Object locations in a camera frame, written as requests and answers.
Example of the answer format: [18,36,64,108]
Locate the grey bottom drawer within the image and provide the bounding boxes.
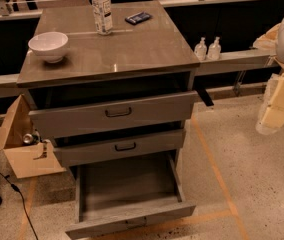
[66,151,195,240]

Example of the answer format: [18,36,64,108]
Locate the grey drawer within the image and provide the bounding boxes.
[54,129,185,167]
[29,91,196,138]
[66,151,195,240]

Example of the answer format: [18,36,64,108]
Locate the grey drawer cabinet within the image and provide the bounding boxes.
[16,0,201,172]

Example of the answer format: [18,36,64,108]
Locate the grey middle drawer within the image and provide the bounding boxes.
[54,129,185,167]

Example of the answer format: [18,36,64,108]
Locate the grey top drawer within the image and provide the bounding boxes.
[29,91,196,138]

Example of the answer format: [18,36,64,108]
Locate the left white pump bottle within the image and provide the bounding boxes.
[194,37,207,61]

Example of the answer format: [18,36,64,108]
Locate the clear plastic bottle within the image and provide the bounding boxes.
[91,0,113,35]

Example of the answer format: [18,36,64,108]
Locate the white ceramic bowl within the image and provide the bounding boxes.
[28,32,69,63]

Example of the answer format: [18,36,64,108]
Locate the silver can in box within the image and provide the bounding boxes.
[22,133,35,145]

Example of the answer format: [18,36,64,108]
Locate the open brown cardboard box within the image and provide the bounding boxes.
[0,95,65,178]

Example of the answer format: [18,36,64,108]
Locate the black strap on cabinet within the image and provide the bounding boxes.
[196,87,215,107]

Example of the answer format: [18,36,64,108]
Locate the black floor cable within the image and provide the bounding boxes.
[0,150,40,240]

